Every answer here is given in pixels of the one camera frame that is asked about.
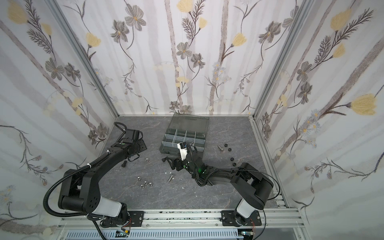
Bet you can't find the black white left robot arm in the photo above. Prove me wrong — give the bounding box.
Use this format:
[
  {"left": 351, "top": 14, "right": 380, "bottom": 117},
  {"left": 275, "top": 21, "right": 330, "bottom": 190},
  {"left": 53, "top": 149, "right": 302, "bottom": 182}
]
[{"left": 43, "top": 122, "right": 147, "bottom": 228}]

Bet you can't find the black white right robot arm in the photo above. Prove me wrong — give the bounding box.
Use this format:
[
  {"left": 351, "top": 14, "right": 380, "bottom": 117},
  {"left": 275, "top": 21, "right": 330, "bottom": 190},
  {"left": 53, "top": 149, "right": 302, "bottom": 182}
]
[{"left": 162, "top": 142, "right": 274, "bottom": 227}]

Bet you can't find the green compartment organizer box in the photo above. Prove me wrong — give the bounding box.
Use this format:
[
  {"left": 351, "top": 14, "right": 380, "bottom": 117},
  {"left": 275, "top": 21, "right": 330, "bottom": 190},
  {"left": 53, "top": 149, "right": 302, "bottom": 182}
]
[{"left": 160, "top": 113, "right": 210, "bottom": 156}]

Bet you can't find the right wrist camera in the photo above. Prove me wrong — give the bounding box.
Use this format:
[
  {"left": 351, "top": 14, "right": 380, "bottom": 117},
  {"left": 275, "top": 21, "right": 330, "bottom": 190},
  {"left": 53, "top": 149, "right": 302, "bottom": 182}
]
[{"left": 177, "top": 143, "right": 188, "bottom": 161}]

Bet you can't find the white slotted cable duct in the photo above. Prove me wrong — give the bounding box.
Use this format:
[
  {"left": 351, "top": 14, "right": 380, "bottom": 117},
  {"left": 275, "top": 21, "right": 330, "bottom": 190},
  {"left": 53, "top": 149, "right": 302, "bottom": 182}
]
[{"left": 64, "top": 229, "right": 244, "bottom": 240}]

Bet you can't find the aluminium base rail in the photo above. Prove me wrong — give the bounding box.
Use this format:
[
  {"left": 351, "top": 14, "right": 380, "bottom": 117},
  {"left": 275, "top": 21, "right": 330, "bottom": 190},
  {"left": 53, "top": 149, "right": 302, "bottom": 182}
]
[{"left": 56, "top": 208, "right": 305, "bottom": 230}]

